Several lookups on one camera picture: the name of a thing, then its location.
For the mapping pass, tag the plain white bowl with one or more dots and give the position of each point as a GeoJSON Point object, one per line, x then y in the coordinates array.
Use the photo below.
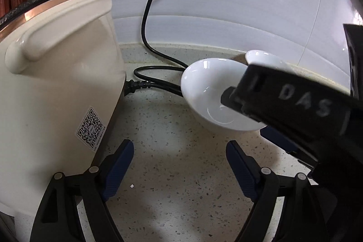
{"type": "Point", "coordinates": [202, 85]}

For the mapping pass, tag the red band white bowl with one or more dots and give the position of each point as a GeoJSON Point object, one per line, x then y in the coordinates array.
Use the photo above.
{"type": "Point", "coordinates": [263, 58]}

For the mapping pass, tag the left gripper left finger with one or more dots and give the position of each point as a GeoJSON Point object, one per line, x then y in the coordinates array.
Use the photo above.
{"type": "Point", "coordinates": [57, 217]}

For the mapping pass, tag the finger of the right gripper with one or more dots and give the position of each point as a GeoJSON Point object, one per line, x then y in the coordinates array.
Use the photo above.
{"type": "Point", "coordinates": [288, 146]}

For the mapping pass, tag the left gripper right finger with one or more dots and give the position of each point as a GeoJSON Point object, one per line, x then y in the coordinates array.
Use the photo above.
{"type": "Point", "coordinates": [263, 187]}

